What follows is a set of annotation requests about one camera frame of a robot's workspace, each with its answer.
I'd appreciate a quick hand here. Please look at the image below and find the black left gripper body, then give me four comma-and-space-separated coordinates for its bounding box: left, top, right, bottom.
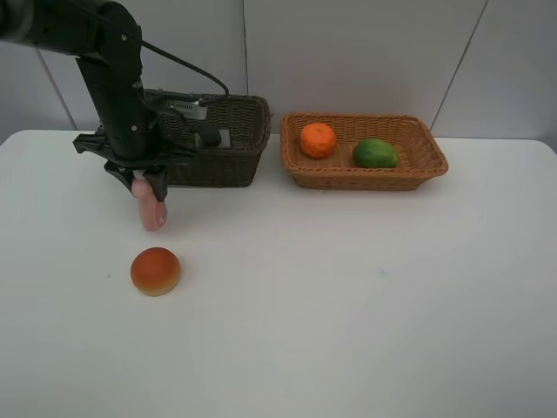
73, 82, 195, 169

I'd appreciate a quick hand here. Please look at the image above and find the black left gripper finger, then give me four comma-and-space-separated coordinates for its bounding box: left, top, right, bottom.
104, 165, 135, 192
145, 167, 168, 202

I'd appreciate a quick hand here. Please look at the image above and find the pink bottle white cap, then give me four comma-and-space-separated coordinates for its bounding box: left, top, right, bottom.
131, 177, 167, 232

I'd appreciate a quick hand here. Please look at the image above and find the dark grey rectangular bottle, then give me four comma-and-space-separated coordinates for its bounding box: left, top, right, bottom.
194, 124, 231, 148

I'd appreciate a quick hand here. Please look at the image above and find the red orange round bun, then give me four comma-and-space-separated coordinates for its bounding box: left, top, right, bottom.
131, 247, 181, 297

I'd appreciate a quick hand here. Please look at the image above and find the orange tangerine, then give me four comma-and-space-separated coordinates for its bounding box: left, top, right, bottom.
299, 123, 337, 159

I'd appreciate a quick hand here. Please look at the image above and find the green lime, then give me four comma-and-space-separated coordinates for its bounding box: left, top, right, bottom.
352, 138, 399, 168

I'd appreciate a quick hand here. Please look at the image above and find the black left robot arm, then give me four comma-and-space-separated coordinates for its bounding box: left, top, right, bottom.
1, 1, 195, 202

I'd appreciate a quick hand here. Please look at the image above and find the dark brown wicker basket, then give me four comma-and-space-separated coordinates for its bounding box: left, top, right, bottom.
93, 94, 272, 189

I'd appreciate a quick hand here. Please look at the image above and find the orange wicker basket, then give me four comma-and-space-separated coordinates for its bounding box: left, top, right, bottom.
280, 112, 448, 191

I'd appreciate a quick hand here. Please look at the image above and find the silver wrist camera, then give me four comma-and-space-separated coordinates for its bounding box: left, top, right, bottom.
144, 89, 208, 120

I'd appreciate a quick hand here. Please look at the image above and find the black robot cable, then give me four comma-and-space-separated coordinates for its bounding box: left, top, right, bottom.
138, 37, 231, 108

